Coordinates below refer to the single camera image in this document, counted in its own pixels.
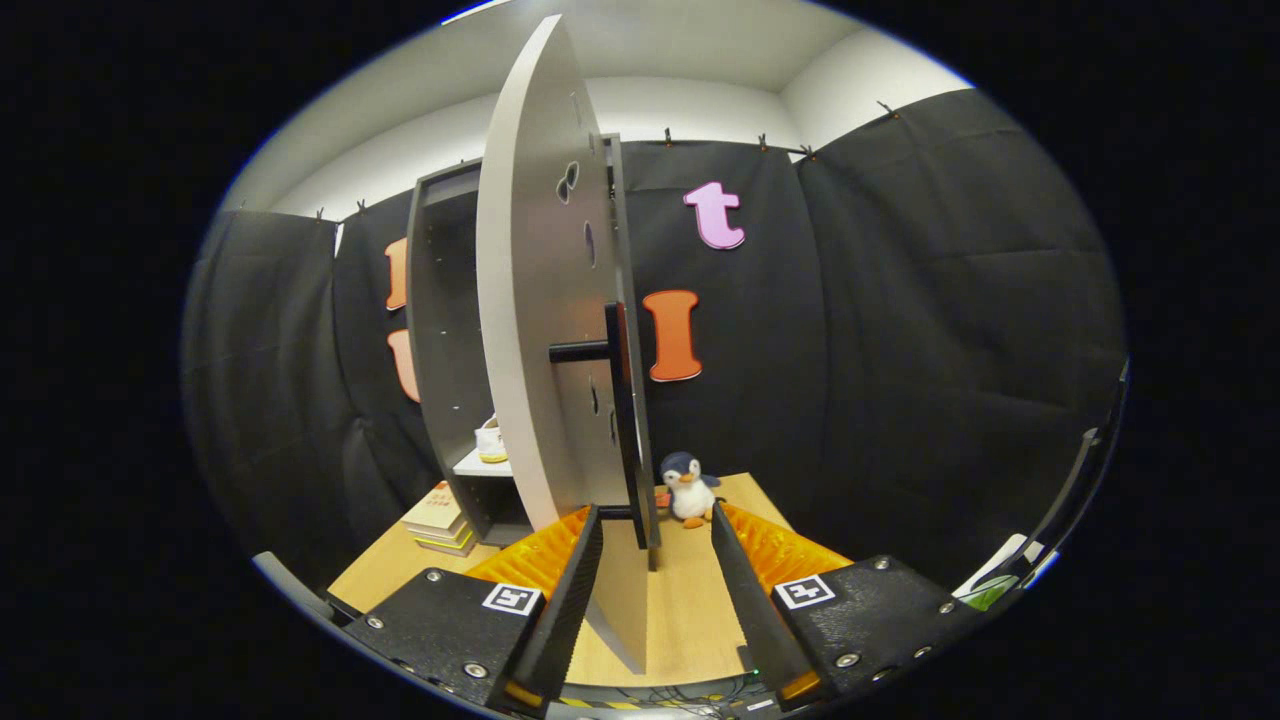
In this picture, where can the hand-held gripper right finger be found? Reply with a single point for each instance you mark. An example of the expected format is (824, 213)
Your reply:
(745, 610)

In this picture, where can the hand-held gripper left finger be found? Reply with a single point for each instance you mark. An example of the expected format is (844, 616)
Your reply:
(570, 610)

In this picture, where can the white canvas shoe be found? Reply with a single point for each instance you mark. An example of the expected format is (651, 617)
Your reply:
(490, 445)

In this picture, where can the dark grey shoe cabinet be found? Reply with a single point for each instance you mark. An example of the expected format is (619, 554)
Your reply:
(445, 330)

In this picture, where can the penguin plush toy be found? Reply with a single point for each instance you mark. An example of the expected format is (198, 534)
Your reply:
(688, 495)

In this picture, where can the grey book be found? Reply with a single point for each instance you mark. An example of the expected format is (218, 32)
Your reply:
(450, 548)

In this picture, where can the yellow edged book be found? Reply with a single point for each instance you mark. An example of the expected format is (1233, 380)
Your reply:
(445, 535)

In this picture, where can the tan cover book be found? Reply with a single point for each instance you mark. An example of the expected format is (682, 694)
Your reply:
(435, 505)

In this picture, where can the white and green object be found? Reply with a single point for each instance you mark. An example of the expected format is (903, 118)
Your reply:
(1000, 580)

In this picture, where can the black backdrop cloth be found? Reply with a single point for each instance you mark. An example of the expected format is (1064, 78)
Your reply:
(900, 350)

